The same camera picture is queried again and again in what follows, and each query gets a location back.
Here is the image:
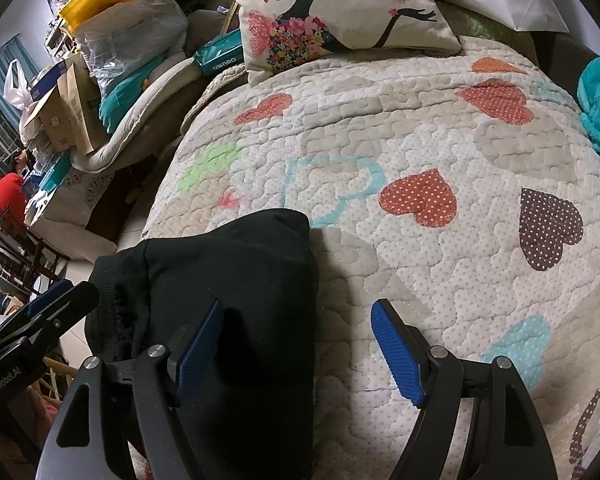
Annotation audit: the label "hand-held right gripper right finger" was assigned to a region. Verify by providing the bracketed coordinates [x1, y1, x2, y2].
[370, 299, 558, 480]

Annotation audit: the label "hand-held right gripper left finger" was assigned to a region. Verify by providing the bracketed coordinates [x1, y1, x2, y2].
[35, 299, 226, 480]

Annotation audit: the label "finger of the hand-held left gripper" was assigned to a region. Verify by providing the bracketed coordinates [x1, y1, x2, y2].
[26, 281, 101, 342]
[22, 279, 76, 318]

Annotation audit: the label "black pants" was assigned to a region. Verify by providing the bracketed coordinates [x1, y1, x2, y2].
[84, 207, 321, 480]

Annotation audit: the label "light wooden chair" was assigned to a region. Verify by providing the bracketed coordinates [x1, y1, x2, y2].
[30, 355, 76, 411]

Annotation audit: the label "dark wooden chair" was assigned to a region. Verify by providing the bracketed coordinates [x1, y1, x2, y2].
[0, 220, 63, 296]

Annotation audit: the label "heart-printed quilted blanket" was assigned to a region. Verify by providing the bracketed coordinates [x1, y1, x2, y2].
[130, 35, 600, 480]

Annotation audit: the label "diamond-patterned white mattress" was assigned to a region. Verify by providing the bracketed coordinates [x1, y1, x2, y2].
[25, 160, 118, 261]

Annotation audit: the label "flattened brown cardboard box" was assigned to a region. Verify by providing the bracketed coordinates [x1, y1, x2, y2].
[57, 62, 106, 156]

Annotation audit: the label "white plastic bag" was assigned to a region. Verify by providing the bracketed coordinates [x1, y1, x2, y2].
[2, 59, 33, 111]

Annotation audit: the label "blue and white box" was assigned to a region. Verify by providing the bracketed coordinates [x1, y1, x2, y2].
[29, 62, 68, 106]

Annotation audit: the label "teal soft pack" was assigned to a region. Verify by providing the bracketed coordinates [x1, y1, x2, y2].
[99, 57, 166, 133]

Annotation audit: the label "beige padded cushion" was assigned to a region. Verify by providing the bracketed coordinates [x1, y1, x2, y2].
[72, 57, 216, 171]

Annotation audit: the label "clear plastic bag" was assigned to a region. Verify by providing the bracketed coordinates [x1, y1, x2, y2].
[75, 0, 188, 98]

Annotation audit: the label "green tissue packet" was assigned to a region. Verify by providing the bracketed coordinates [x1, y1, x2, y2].
[194, 29, 246, 76]

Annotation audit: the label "yellow plastic bin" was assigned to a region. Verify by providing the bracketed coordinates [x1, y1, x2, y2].
[60, 0, 156, 31]

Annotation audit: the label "floral figure printed pillow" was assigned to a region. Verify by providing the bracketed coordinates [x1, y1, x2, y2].
[219, 0, 462, 86]

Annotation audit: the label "wooden picture frame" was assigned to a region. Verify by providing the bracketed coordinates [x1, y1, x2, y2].
[221, 2, 241, 36]

